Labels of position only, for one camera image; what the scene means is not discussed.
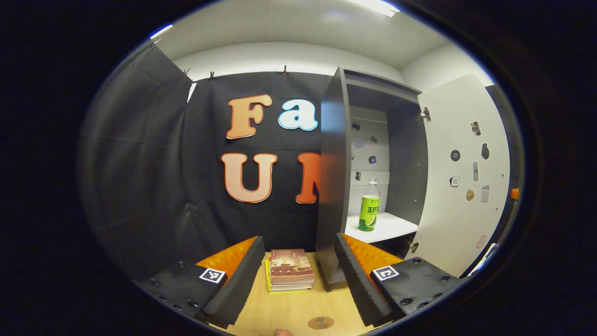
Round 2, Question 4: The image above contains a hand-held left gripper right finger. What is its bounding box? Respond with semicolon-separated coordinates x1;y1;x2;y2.
336;232;472;328

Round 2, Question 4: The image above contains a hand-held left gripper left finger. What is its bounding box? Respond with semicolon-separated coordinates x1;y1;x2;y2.
140;236;266;329

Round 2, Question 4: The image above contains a green label clear bottle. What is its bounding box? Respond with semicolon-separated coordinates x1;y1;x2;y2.
358;179;381;232

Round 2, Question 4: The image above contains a white cabinet door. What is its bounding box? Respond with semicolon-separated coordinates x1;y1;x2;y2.
405;74;511;278

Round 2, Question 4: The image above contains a dark grey cabinet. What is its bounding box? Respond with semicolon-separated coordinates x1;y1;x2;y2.
315;67;430;292

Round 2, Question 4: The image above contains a white cabinet shelf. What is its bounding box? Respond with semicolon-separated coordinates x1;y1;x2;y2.
344;211;419;244

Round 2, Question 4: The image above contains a white page thick book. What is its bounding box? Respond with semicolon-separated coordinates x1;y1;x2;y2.
268;259;314;290

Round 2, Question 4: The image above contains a red cover book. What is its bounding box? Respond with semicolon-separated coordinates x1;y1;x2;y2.
269;249;315;286

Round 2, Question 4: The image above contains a black backdrop cloth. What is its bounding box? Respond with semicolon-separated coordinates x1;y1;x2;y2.
77;44;525;322

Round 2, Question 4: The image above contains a long ceiling light panel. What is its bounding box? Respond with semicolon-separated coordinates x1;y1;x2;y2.
347;0;401;18

